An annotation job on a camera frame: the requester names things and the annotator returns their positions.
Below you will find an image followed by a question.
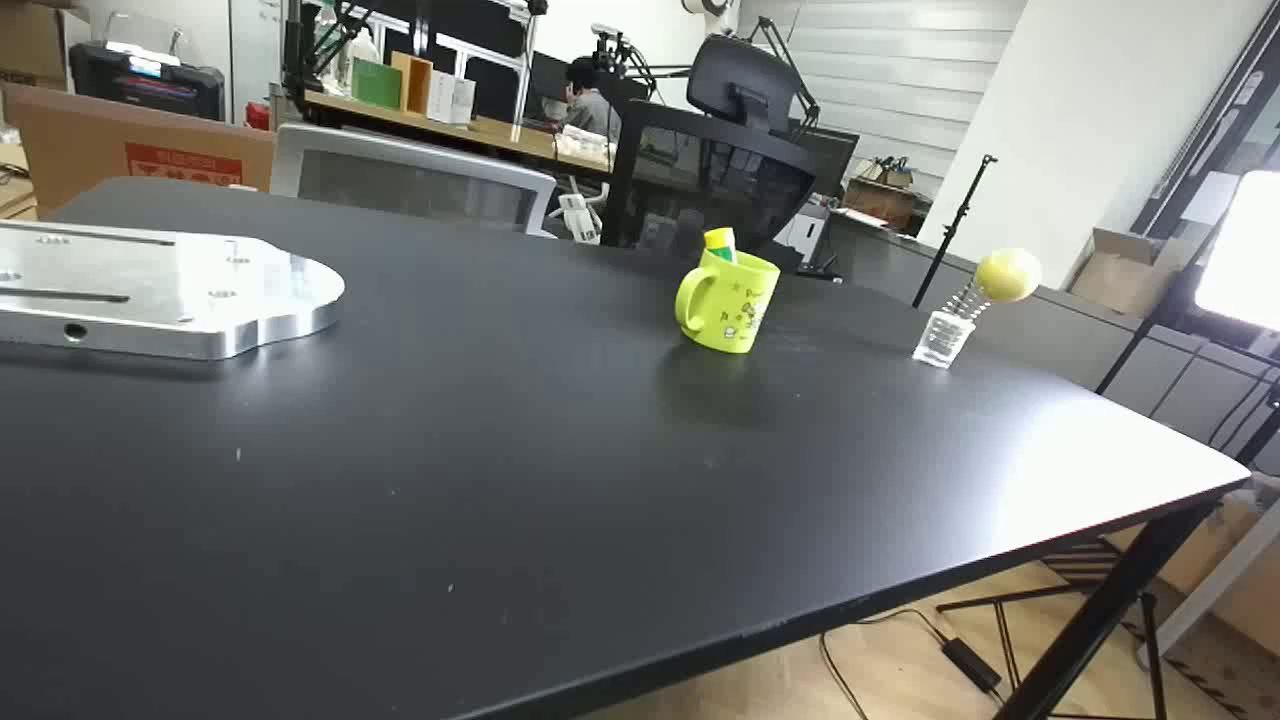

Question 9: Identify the black table leg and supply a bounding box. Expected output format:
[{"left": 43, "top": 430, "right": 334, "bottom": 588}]
[{"left": 996, "top": 499, "right": 1211, "bottom": 720}]

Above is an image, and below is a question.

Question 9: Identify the yellow ball on bottle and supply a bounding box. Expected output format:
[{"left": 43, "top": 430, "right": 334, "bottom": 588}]
[{"left": 977, "top": 247, "right": 1039, "bottom": 306}]

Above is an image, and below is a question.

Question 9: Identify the yellow-green ceramic mug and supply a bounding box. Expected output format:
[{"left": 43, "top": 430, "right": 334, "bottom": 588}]
[{"left": 671, "top": 251, "right": 781, "bottom": 355}]

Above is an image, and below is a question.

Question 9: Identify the black office chair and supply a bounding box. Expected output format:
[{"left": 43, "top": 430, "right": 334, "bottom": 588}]
[{"left": 605, "top": 38, "right": 857, "bottom": 273}]

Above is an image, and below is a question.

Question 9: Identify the grey mesh chair back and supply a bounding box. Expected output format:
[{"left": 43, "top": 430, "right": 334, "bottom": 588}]
[{"left": 268, "top": 125, "right": 555, "bottom": 237}]

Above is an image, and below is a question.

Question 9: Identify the brown cardboard box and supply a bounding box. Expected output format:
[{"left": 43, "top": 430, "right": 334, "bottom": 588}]
[{"left": 4, "top": 85, "right": 271, "bottom": 216}]

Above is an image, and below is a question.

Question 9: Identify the bright studio light panel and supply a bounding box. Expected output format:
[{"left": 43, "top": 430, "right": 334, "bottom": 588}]
[{"left": 1194, "top": 172, "right": 1280, "bottom": 333}]

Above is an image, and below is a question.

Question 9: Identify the black printer on box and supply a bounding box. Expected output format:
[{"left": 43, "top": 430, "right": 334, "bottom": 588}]
[{"left": 69, "top": 41, "right": 224, "bottom": 120}]

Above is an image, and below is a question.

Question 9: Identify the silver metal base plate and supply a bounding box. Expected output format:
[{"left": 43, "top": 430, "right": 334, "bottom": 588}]
[{"left": 0, "top": 221, "right": 345, "bottom": 362}]

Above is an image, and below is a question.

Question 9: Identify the black tripod pole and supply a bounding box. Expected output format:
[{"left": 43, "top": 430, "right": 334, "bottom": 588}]
[{"left": 911, "top": 151, "right": 1000, "bottom": 309}]

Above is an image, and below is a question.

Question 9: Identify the black power adapter on floor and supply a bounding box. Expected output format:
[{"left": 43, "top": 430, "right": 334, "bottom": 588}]
[{"left": 941, "top": 638, "right": 1000, "bottom": 698}]

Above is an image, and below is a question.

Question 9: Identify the wooden desk in background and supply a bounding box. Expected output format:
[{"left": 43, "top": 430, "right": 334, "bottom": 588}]
[{"left": 299, "top": 92, "right": 610, "bottom": 176}]

